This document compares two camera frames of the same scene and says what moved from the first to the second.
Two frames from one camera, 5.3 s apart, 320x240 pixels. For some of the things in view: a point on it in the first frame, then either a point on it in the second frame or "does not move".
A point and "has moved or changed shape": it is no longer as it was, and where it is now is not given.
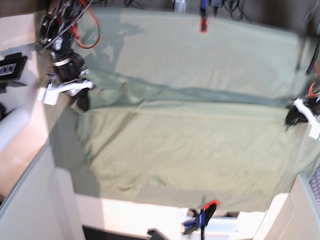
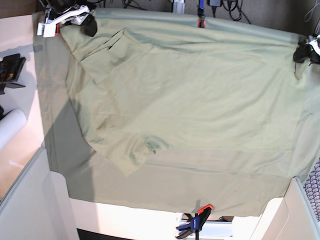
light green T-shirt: [181, 143] has moved or changed shape
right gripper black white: [294, 117] to [304, 50]
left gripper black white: [68, 77] to [76, 16]
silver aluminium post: [179, 6] does not move
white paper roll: [11, 123] does not move
